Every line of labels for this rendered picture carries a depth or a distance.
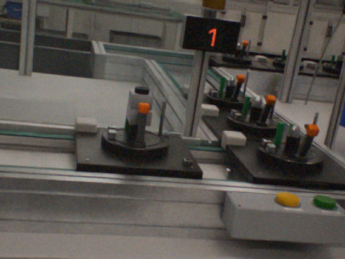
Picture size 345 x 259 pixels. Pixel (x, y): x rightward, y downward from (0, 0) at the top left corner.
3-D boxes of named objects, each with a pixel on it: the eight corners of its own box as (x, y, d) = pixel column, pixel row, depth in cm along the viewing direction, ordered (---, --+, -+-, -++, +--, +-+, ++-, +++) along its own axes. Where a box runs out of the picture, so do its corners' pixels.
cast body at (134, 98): (150, 126, 112) (155, 92, 110) (129, 124, 111) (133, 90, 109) (144, 115, 120) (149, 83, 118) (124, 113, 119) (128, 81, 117)
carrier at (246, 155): (366, 195, 114) (381, 135, 111) (251, 186, 109) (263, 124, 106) (314, 154, 137) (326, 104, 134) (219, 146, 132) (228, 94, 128)
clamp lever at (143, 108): (145, 143, 109) (150, 105, 107) (135, 141, 109) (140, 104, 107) (143, 137, 113) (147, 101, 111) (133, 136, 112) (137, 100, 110)
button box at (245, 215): (344, 245, 102) (351, 214, 100) (231, 239, 97) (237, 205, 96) (326, 227, 108) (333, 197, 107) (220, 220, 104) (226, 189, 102)
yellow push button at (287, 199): (301, 212, 100) (303, 202, 99) (279, 210, 99) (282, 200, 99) (292, 202, 104) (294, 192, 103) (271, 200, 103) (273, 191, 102)
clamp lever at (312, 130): (307, 158, 116) (320, 130, 112) (297, 158, 116) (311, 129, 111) (302, 147, 119) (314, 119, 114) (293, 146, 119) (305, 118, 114)
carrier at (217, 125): (314, 153, 137) (325, 103, 134) (219, 145, 132) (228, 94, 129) (279, 124, 160) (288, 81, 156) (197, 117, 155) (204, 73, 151)
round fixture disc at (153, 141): (173, 160, 111) (175, 151, 110) (102, 155, 108) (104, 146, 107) (162, 138, 124) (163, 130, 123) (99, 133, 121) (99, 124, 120)
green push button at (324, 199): (338, 214, 102) (341, 204, 101) (317, 213, 101) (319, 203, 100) (328, 205, 105) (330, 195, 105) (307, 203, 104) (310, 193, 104)
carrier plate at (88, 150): (201, 182, 108) (203, 171, 107) (75, 173, 102) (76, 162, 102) (178, 141, 130) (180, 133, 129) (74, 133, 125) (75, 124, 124)
